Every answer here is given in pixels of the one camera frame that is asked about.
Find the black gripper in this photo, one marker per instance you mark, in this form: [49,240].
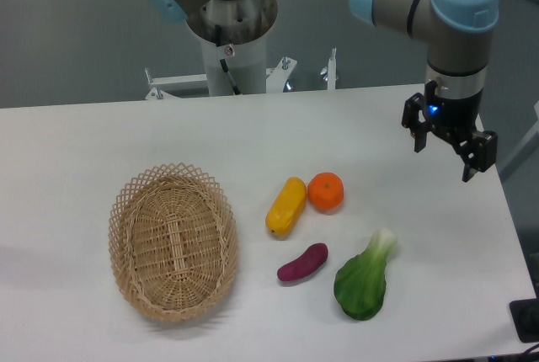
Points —
[451,119]

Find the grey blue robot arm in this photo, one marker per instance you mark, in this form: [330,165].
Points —
[458,33]

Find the orange tangerine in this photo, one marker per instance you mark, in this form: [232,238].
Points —
[326,192]

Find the green bok choy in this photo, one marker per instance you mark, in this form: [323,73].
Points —
[360,284]

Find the purple sweet potato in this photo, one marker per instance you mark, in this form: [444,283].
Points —
[309,262]

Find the yellow mango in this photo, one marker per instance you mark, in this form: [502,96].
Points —
[287,208]

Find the black device at edge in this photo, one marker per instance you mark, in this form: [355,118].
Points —
[525,318]

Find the woven wicker basket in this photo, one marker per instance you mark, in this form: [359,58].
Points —
[173,242]

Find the white mounting bracket frame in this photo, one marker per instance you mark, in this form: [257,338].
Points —
[225,80]

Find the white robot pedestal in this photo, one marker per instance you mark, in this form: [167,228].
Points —
[235,29]

